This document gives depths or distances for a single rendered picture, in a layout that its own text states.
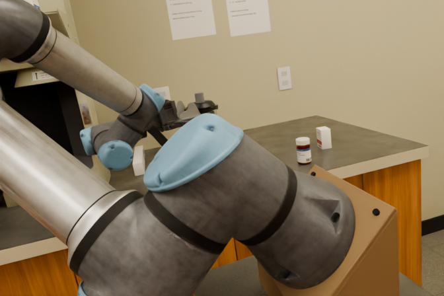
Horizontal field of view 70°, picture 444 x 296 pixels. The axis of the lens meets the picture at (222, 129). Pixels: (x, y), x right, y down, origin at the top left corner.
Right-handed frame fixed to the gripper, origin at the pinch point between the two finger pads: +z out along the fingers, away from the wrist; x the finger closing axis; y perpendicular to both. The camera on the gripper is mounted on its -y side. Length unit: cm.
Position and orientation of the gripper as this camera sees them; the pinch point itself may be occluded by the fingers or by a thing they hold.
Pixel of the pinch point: (201, 114)
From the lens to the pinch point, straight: 101.4
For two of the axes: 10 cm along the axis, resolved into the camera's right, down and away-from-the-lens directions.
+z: 8.5, -3.0, 4.3
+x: -4.8, -1.3, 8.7
